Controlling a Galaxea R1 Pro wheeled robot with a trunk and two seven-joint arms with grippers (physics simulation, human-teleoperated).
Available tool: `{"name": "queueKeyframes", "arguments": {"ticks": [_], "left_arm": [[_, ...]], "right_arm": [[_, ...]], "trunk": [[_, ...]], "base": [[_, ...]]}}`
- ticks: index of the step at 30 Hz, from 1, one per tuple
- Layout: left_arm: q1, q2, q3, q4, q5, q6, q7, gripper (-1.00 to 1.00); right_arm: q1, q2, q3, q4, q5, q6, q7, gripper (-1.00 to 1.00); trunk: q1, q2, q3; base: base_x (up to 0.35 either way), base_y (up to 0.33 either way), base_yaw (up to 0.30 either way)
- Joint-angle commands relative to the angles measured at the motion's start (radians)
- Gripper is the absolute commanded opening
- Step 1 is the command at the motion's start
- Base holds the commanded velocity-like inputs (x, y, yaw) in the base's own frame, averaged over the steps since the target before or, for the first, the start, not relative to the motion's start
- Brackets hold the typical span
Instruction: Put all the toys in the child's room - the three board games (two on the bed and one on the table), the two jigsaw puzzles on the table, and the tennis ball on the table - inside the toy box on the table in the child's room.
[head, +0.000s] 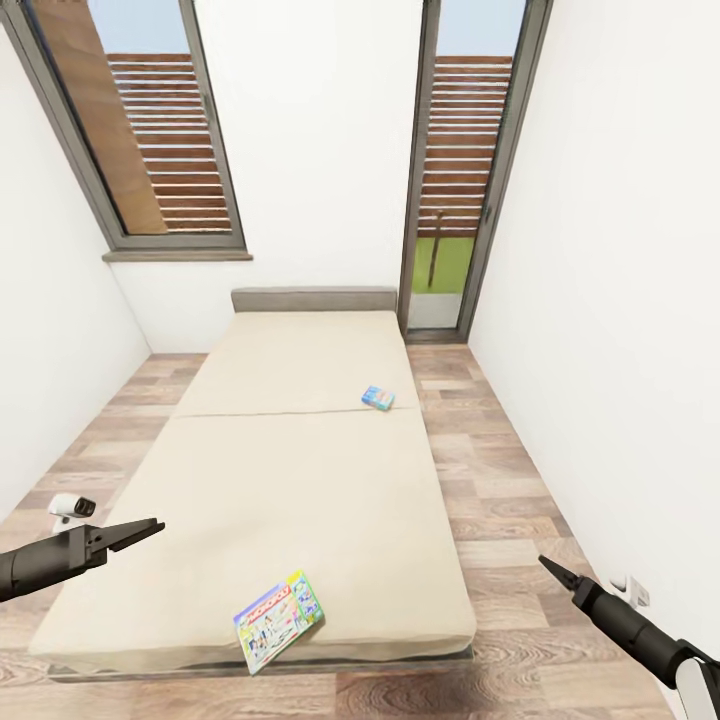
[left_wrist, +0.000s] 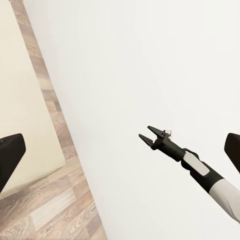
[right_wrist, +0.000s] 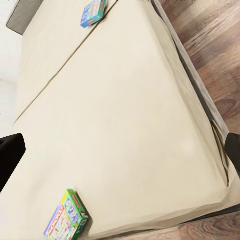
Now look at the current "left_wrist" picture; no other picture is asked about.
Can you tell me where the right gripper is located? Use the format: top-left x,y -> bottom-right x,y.
138,125 -> 179,157

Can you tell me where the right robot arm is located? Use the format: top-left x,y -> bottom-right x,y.
138,125 -> 240,223

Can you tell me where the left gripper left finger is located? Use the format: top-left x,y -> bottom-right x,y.
0,133 -> 26,193

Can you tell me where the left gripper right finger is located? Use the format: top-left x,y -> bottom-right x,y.
224,133 -> 240,173

